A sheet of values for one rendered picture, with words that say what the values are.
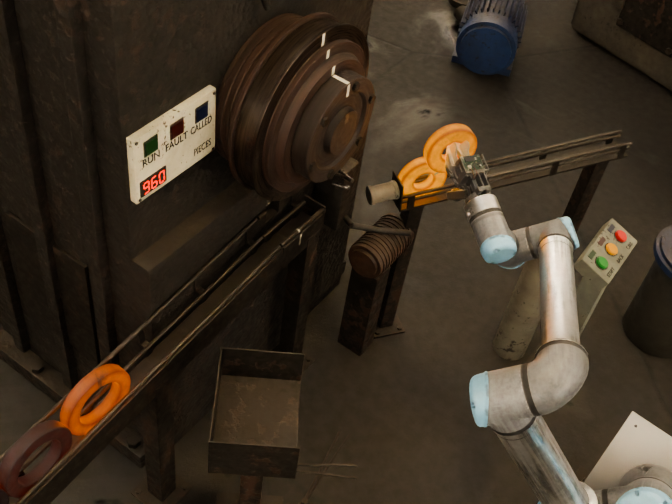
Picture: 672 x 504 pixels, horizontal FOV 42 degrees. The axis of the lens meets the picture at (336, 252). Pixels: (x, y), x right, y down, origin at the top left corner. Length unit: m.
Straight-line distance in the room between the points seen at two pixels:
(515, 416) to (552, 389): 0.10
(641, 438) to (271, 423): 1.05
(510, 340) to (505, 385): 1.18
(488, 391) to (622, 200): 2.17
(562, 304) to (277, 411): 0.73
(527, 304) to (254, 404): 1.13
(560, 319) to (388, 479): 0.99
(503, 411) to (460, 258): 1.59
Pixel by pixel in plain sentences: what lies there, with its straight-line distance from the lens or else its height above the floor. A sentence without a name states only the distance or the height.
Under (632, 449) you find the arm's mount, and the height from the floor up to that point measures 0.40.
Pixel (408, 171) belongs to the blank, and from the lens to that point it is 2.59.
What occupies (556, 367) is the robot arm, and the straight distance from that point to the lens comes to 1.91.
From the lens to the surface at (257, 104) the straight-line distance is 1.96.
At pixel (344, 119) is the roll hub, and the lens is 2.07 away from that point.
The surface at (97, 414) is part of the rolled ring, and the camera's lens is 2.15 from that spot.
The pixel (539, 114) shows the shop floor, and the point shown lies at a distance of 4.29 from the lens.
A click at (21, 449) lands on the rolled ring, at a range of 1.99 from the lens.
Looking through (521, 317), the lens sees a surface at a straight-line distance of 2.99.
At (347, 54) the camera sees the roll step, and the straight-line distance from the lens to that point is 2.09.
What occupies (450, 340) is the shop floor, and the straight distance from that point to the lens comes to 3.16.
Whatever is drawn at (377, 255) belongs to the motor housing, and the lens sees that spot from 2.65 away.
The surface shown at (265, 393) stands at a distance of 2.19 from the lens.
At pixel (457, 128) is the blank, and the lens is 2.41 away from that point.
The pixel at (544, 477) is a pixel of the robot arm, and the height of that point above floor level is 0.65.
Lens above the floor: 2.42
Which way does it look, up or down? 46 degrees down
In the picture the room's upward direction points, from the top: 10 degrees clockwise
